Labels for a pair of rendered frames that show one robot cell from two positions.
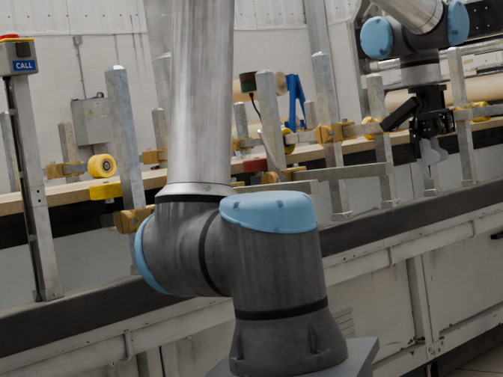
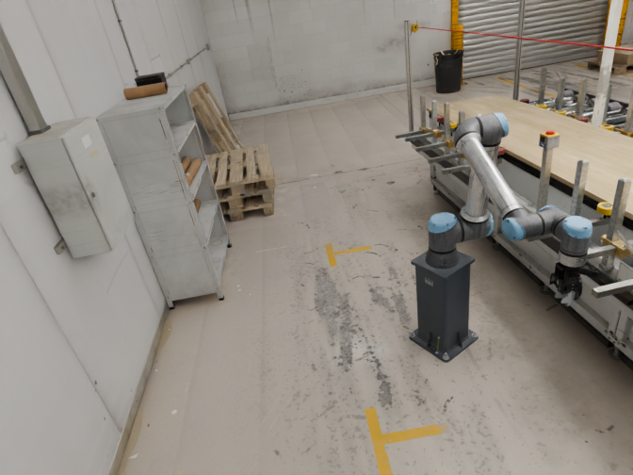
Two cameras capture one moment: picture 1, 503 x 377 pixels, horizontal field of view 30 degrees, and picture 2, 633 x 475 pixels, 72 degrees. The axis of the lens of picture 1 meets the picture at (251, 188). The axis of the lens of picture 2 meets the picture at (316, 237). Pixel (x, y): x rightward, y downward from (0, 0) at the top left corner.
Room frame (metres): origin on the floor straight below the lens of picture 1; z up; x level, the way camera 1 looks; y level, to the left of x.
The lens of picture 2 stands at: (2.38, -1.99, 2.03)
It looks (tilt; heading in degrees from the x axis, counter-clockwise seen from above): 29 degrees down; 133
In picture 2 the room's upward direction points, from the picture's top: 10 degrees counter-clockwise
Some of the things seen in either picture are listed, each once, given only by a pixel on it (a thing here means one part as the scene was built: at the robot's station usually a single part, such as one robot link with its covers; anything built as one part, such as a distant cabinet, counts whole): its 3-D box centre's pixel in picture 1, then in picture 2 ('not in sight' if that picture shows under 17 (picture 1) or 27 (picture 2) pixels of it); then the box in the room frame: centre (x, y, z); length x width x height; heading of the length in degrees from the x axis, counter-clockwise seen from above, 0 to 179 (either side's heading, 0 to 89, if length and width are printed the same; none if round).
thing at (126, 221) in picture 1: (144, 218); not in sight; (2.09, 0.24, 0.82); 0.14 x 0.06 x 0.05; 138
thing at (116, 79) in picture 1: (130, 174); (576, 204); (2.07, 0.26, 0.92); 0.04 x 0.04 x 0.48; 48
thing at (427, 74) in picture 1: (422, 76); (573, 256); (2.18, -0.43, 1.05); 0.10 x 0.09 x 0.05; 139
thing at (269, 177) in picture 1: (283, 179); not in sight; (2.46, -0.09, 0.85); 0.14 x 0.06 x 0.05; 138
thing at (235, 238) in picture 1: (268, 247); (444, 231); (1.49, -0.01, 0.79); 0.17 x 0.15 x 0.18; 47
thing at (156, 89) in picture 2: not in sight; (146, 90); (-0.74, -0.21, 1.59); 0.30 x 0.08 x 0.08; 44
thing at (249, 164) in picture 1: (259, 178); not in sight; (2.54, -0.03, 0.85); 0.08 x 0.08 x 0.11
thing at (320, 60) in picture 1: (331, 138); not in sight; (2.63, -0.24, 0.93); 0.04 x 0.04 x 0.48; 48
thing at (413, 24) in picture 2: not in sight; (413, 79); (0.37, 1.83, 1.20); 0.15 x 0.12 x 1.00; 138
